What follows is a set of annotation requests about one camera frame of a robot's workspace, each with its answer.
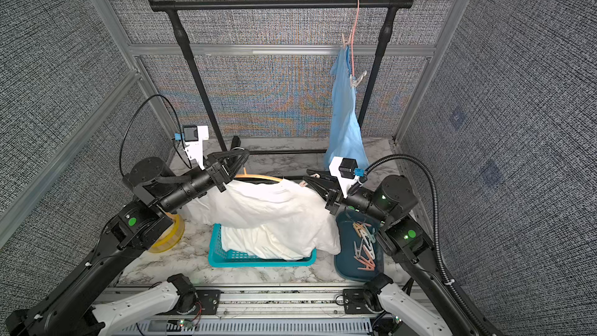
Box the yellow wooden hanger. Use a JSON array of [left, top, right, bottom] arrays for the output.
[[235, 174, 283, 183]]

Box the light blue t-shirt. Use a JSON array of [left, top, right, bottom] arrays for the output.
[[324, 47, 369, 169]]

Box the white t-shirt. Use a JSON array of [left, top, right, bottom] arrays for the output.
[[183, 180, 341, 261]]

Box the beige clothespin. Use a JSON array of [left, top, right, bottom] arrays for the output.
[[350, 71, 368, 89]]

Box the pink clothespin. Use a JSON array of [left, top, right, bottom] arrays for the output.
[[341, 34, 351, 48]]

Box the pink clothes hanger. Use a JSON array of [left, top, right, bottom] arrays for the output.
[[349, 0, 361, 79]]

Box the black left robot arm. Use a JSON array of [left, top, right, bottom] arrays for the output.
[[6, 149, 250, 335]]

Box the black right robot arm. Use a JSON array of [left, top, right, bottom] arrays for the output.
[[303, 174, 500, 335]]

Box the pile of pastel clothespins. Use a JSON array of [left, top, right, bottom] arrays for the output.
[[352, 222, 376, 272]]

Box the dark teal clothespin tray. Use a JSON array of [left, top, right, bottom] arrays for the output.
[[334, 208, 385, 282]]

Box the yellow bamboo steamer basket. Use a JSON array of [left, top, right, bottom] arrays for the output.
[[149, 213, 186, 254]]

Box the teal plastic basket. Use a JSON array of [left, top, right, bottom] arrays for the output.
[[208, 224, 317, 268]]

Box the black clothes rack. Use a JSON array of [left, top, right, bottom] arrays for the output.
[[148, 0, 414, 150]]

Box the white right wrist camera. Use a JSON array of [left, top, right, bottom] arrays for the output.
[[329, 156, 366, 198]]

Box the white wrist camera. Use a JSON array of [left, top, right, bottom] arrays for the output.
[[174, 125, 209, 170], [329, 156, 366, 198]]

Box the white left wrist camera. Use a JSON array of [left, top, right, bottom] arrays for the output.
[[174, 125, 209, 170]]

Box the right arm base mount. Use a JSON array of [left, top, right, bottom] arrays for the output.
[[334, 289, 373, 315]]

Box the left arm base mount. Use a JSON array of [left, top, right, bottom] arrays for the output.
[[174, 289, 222, 315]]

